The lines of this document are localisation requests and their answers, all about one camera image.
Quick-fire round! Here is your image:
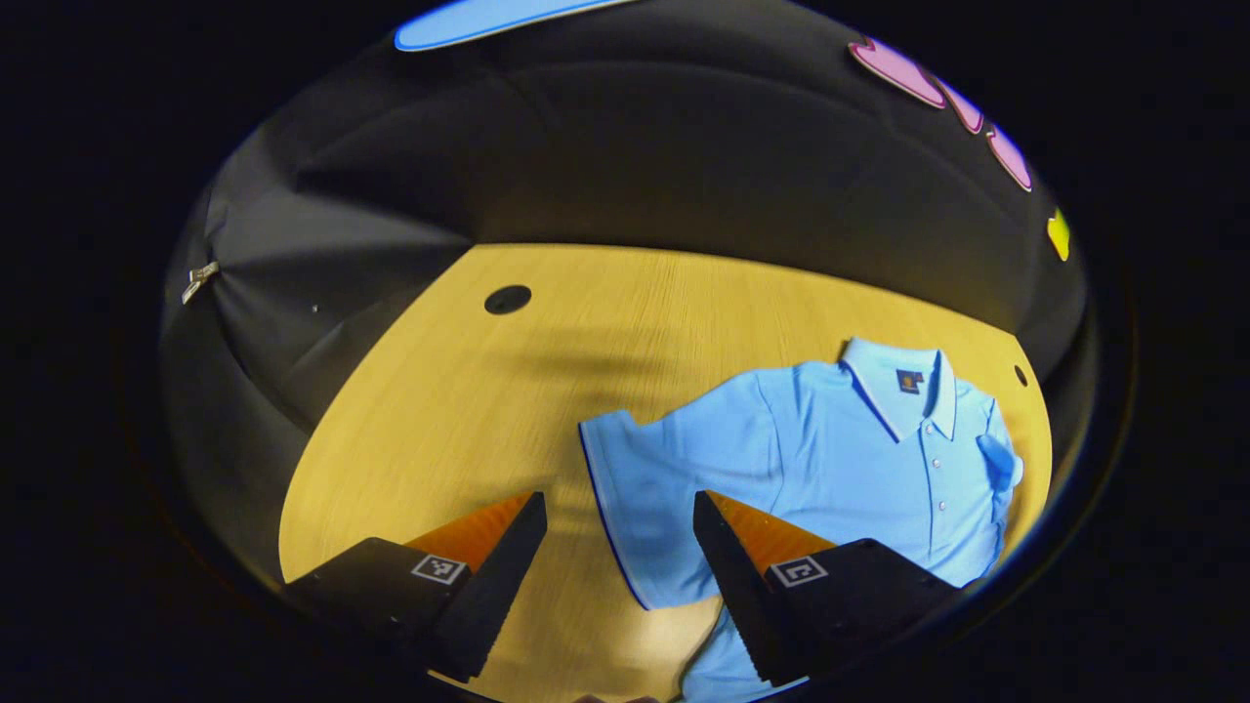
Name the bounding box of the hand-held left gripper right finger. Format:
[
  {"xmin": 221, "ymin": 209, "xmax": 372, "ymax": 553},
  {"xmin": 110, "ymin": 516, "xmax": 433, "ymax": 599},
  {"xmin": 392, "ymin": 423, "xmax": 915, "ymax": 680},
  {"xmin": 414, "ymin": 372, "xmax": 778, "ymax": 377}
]
[{"xmin": 692, "ymin": 490, "xmax": 963, "ymax": 687}]

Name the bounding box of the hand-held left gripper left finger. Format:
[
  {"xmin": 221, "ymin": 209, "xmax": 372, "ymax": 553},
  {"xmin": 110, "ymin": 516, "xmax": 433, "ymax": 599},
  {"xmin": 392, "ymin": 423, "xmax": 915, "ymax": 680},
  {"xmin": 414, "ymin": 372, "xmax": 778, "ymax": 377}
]
[{"xmin": 283, "ymin": 491, "xmax": 548, "ymax": 684}]

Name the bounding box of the black backdrop cloth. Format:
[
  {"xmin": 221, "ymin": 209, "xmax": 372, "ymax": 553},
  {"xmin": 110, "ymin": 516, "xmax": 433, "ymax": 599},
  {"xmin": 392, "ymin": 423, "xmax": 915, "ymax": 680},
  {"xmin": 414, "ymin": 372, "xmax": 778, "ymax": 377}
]
[{"xmin": 161, "ymin": 0, "xmax": 1090, "ymax": 587}]

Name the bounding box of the light blue polo T-shirt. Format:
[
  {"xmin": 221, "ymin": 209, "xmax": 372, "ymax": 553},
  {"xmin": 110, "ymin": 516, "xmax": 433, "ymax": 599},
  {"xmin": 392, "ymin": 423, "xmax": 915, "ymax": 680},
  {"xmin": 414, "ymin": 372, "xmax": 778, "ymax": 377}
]
[{"xmin": 578, "ymin": 337, "xmax": 1024, "ymax": 703}]

